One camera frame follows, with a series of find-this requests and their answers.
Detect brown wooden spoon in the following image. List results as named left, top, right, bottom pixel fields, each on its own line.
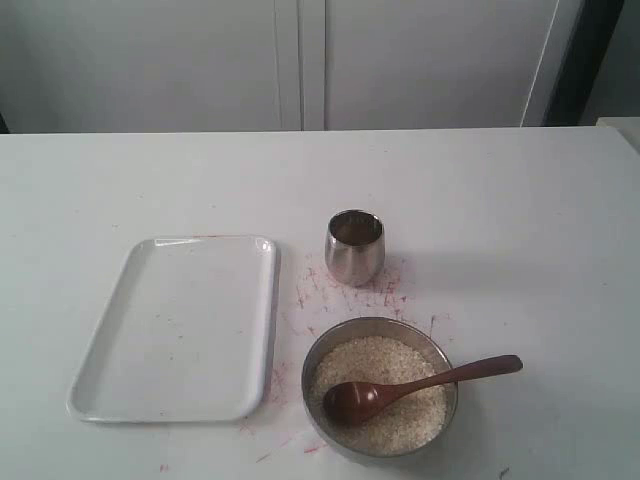
left=323, top=355, right=523, bottom=426

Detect stainless steel cup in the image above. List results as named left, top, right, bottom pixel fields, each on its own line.
left=325, top=209, right=386, bottom=287

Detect steel bowl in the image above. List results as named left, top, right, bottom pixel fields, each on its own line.
left=301, top=317, right=458, bottom=463

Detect beige granular grain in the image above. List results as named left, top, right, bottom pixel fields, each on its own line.
left=310, top=336, right=447, bottom=456

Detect white rectangular plastic tray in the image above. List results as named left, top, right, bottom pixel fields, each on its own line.
left=67, top=235, right=279, bottom=424

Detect white cabinet doors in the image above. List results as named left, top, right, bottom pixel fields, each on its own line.
left=1, top=1, right=581, bottom=133

